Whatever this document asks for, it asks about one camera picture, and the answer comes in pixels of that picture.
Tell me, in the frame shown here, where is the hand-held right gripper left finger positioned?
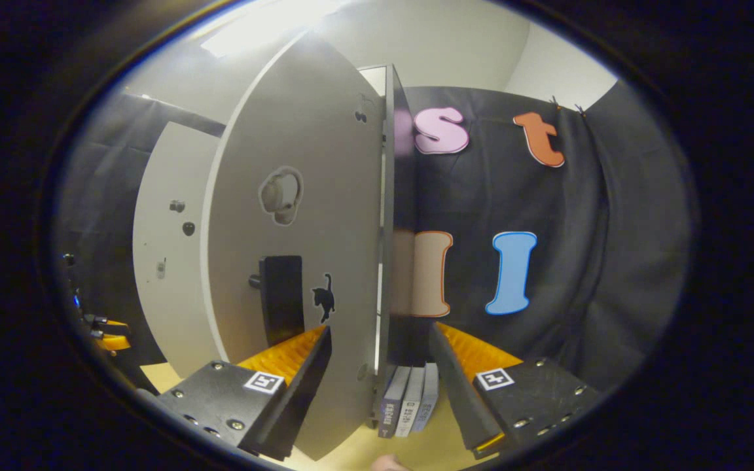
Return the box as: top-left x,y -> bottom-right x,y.
154,325 -> 333,462

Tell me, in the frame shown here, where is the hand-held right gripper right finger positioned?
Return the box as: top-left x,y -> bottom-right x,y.
429,321 -> 603,460

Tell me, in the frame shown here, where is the white door with camera sticker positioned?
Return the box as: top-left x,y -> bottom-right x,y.
132,120 -> 228,381

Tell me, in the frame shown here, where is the white shoe cabinet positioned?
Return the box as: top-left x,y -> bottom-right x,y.
357,63 -> 419,430

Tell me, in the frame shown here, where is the white door with earphone sticker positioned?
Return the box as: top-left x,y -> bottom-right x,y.
200,29 -> 386,462

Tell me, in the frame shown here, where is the white book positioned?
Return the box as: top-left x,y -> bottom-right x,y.
395,366 -> 426,438

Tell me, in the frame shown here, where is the dark blue book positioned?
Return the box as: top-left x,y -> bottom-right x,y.
376,364 -> 412,440

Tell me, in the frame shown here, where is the black backdrop cloth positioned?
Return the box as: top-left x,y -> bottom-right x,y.
55,80 -> 702,394

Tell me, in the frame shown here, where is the black door handle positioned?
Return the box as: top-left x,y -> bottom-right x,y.
248,254 -> 306,349

